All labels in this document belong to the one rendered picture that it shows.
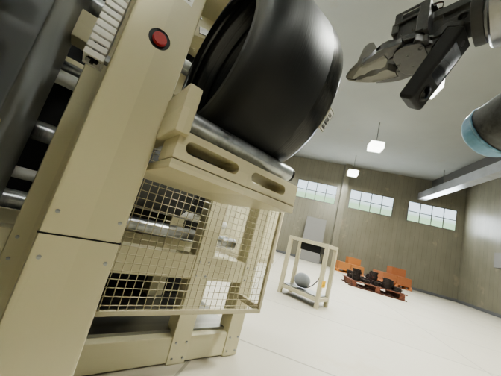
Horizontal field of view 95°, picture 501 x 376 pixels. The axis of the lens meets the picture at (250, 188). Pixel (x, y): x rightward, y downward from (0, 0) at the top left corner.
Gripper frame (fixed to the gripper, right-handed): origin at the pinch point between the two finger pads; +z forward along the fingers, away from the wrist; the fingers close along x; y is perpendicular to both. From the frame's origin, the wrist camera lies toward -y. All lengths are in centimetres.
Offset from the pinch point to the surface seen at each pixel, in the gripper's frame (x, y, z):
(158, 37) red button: 33.3, -1.5, 26.5
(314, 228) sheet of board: -978, 57, 699
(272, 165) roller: -1.2, -18.2, 19.4
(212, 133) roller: 17.9, -18.1, 19.4
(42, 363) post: 32, -67, 27
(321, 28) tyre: 4.3, 14.1, 7.9
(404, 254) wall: -1285, 44, 383
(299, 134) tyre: -3.1, -8.9, 14.3
